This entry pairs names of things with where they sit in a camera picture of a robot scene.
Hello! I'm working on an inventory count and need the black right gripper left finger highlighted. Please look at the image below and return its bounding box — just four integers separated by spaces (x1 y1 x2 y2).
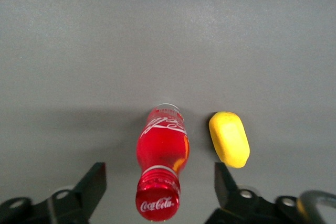
0 162 107 224

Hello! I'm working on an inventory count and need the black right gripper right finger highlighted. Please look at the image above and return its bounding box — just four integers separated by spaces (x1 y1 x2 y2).
204 163 316 224

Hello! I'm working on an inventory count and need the red coke bottle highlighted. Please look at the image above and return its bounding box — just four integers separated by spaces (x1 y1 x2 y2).
135 103 190 222

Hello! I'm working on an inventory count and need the yellow toy lemon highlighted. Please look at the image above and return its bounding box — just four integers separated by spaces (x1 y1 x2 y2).
209 111 250 169

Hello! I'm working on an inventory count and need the grey cable loop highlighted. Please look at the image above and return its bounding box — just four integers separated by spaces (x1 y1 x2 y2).
298 189 336 224

